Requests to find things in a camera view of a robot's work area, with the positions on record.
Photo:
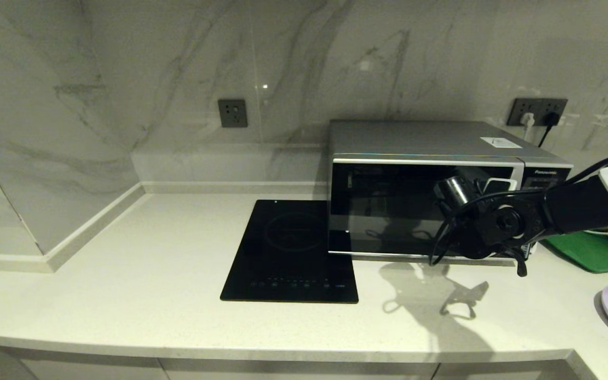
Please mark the white paper sheet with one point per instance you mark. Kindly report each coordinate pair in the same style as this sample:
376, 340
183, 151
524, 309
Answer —
501, 142

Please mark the white power plug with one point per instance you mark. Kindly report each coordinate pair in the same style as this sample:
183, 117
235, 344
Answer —
528, 120

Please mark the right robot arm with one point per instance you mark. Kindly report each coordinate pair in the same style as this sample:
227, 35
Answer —
589, 206

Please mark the grey cabinet door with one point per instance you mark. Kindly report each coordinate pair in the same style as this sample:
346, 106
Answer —
494, 372

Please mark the black glass microwave door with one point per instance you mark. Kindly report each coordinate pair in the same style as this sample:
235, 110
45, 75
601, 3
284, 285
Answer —
388, 211

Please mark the silver Panasonic microwave oven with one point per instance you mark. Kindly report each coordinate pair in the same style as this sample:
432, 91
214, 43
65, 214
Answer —
415, 138

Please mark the grey single wall socket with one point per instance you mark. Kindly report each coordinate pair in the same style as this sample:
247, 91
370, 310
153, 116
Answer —
232, 113

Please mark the grey double wall socket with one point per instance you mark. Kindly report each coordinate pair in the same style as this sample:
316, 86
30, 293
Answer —
539, 105

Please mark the black induction cooktop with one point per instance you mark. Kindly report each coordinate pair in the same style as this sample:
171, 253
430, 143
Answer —
283, 253

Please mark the black power plug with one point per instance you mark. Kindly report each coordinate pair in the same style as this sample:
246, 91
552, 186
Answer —
550, 119

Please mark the green plastic tray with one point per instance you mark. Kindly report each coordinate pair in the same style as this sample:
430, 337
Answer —
583, 253

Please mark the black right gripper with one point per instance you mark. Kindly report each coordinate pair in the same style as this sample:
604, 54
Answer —
507, 221

